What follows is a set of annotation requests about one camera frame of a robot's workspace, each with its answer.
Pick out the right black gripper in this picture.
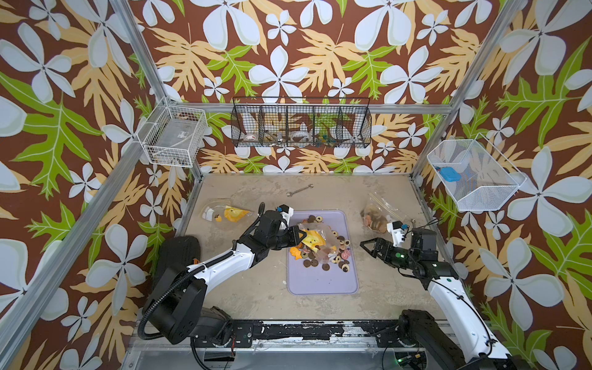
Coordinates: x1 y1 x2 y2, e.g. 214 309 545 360
361 236 419 271

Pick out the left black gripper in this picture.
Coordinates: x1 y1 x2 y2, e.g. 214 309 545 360
266 225 307 250

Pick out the clear bag of donuts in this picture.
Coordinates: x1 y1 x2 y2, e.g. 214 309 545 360
296 222 344 264

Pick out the clear bag of cookies back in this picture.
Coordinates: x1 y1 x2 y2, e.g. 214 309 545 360
360 192 408 234

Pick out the ziploc bag with cookies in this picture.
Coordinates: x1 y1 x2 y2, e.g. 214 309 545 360
201 199 253 224

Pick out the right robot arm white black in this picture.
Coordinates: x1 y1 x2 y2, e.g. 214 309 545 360
360 231 530 369

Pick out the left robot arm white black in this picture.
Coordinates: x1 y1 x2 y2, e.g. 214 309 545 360
137 203 306 345

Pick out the pile of poured cookies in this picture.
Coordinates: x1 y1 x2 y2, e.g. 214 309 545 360
289 215 352 273

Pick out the silver wrench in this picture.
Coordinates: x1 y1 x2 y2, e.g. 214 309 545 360
286 183 314 197

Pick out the lavender plastic tray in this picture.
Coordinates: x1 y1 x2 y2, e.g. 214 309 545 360
288 211 359 295

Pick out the blue object in basket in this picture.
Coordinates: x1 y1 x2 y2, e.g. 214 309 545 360
438 166 462 183

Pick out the black tool case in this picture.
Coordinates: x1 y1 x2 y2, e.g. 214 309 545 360
152 236 201 288

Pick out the white mesh basket right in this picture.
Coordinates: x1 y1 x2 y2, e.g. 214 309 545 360
427 134 527 213

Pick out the black mounting rail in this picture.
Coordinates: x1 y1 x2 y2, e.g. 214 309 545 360
198 318 417 348

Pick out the black wire basket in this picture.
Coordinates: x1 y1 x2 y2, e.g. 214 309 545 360
230 97 372 148

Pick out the white wire basket left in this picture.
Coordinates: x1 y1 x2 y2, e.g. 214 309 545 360
137 99 209 168

